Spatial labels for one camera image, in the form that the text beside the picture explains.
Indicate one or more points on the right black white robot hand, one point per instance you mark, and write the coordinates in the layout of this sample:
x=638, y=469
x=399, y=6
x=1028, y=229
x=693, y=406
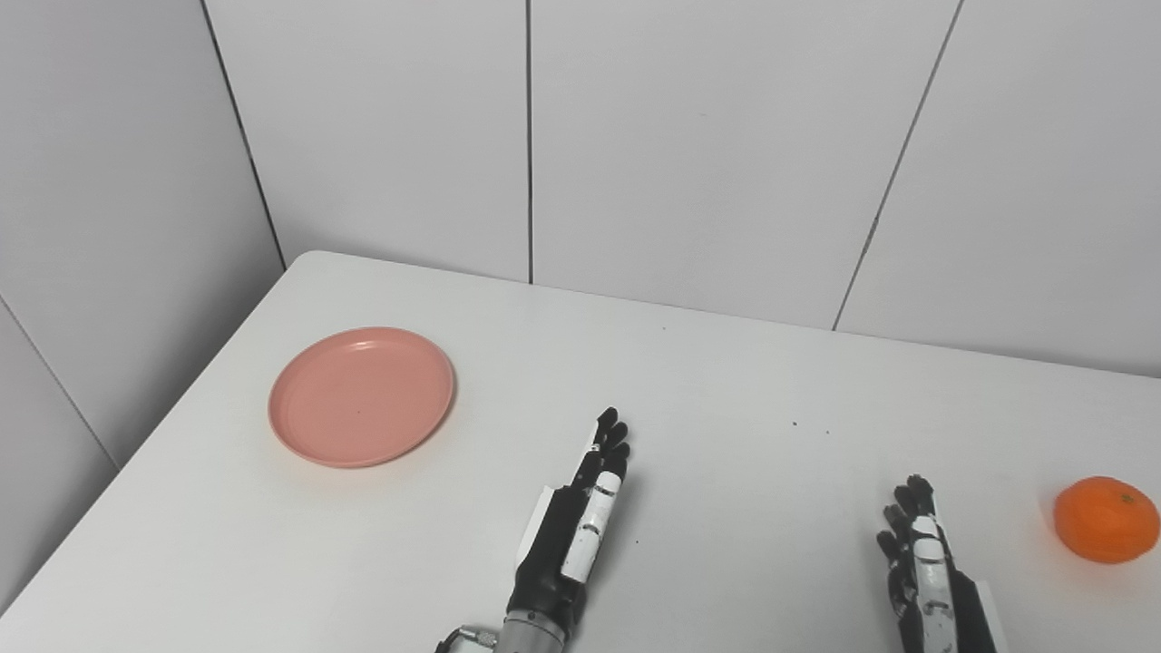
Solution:
x=934, y=589

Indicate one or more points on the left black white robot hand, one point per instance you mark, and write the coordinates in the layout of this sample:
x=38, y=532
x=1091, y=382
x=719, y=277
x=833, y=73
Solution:
x=555, y=544

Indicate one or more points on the orange fruit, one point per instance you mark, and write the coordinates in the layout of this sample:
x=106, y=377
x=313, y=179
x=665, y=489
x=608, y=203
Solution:
x=1107, y=520

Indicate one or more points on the pink round plate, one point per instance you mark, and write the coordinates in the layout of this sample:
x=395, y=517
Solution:
x=361, y=397

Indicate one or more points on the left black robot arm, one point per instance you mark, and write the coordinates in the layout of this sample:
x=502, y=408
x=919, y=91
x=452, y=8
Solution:
x=533, y=635

